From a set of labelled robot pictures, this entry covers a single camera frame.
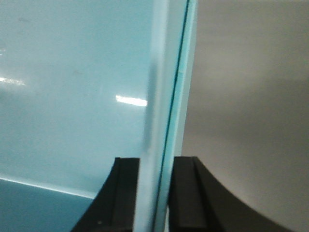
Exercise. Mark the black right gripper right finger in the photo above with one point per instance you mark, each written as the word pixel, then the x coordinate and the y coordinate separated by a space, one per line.
pixel 198 202

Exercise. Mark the light blue plastic bin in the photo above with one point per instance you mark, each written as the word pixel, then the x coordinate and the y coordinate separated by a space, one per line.
pixel 83 82

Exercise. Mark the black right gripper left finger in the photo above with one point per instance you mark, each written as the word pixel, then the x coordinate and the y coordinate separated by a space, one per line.
pixel 113 209

